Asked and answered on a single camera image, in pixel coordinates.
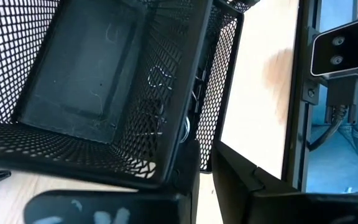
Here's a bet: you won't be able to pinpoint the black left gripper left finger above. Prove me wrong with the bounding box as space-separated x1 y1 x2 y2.
23 138 201 224

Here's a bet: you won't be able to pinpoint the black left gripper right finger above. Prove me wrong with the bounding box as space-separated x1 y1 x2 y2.
211 139 358 224

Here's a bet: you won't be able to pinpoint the black binder clip silver handles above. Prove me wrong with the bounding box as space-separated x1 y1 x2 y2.
147 63 208 144

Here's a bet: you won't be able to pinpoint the black mesh desk organizer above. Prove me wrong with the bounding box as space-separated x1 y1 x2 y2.
0 0 260 191

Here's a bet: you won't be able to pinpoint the person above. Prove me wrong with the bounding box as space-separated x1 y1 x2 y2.
309 79 358 194

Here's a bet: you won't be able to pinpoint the black camera cable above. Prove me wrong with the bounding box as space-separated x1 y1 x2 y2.
306 105 349 152

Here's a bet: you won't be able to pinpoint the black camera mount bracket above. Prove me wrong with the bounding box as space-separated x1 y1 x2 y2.
301 26 358 125

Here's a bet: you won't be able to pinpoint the black table-level camera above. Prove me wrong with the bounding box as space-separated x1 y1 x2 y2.
308 17 358 78

